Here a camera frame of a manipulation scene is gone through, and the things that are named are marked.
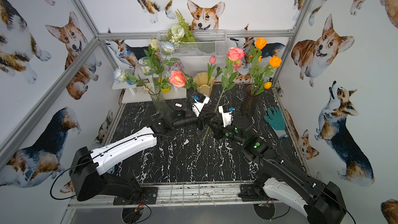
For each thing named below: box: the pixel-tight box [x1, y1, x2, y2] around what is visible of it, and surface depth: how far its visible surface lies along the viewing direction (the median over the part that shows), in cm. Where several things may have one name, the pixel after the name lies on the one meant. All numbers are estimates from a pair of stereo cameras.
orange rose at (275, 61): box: [268, 55, 282, 68], surface depth 87 cm
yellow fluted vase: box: [193, 72, 216, 97], surface depth 100 cm
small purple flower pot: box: [173, 59, 185, 70], surface depth 100 cm
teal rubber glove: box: [263, 106, 289, 139], surface depth 100 cm
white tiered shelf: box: [111, 64, 188, 104], surface depth 114 cm
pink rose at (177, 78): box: [168, 70, 187, 89], surface depth 66 cm
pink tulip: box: [207, 55, 217, 86], surface depth 95 cm
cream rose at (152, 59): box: [143, 37, 162, 91], surface depth 92 cm
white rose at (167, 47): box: [160, 40, 181, 88], surface depth 81 cm
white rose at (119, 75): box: [112, 67, 156, 96], surface depth 80 cm
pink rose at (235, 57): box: [201, 47, 246, 146], surface depth 64 cm
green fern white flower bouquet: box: [165, 8, 198, 47], surface depth 81 cm
